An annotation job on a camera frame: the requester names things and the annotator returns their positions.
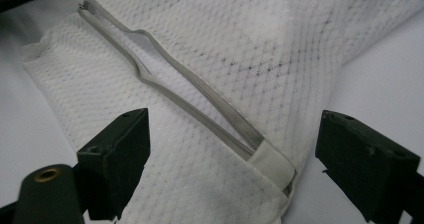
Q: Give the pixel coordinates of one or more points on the white mesh laundry bag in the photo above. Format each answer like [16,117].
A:
[266,50]

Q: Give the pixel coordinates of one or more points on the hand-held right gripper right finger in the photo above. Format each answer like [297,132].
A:
[370,164]

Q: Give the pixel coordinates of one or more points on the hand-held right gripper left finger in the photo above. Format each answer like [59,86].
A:
[113,160]

